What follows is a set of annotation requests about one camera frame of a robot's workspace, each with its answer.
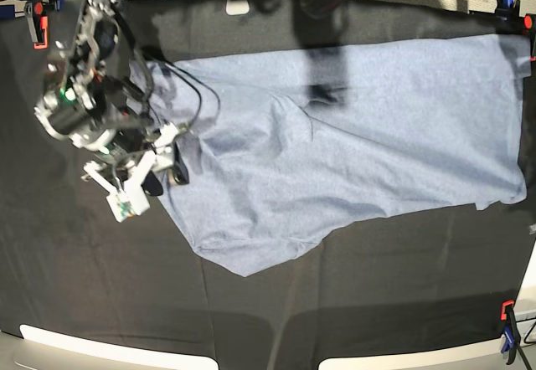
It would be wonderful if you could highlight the orange clamp far left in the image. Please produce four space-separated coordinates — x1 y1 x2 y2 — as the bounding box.
23 2 49 49

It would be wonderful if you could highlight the orange clamp near right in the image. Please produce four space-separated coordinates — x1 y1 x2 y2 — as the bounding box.
500 300 515 321

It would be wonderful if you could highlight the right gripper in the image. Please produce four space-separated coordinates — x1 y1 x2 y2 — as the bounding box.
79 115 189 197

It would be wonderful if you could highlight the black table cloth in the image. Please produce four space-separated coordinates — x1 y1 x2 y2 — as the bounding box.
1 19 535 369

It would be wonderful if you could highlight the orange clamp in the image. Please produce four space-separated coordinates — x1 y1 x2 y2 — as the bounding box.
500 300 515 321
523 13 536 62
23 2 49 49

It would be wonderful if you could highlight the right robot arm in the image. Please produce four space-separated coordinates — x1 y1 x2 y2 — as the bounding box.
34 0 188 196

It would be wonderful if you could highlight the silver camera stand base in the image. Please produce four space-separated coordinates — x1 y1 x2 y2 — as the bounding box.
225 0 250 16

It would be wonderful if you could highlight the orange clamp far right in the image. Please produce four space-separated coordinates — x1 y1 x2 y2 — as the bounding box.
523 13 536 62

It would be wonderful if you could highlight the blue bar clamp near right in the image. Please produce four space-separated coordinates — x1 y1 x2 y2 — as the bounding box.
501 310 520 365

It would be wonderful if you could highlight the blue-grey t-shirt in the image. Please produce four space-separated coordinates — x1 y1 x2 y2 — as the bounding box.
149 34 531 276

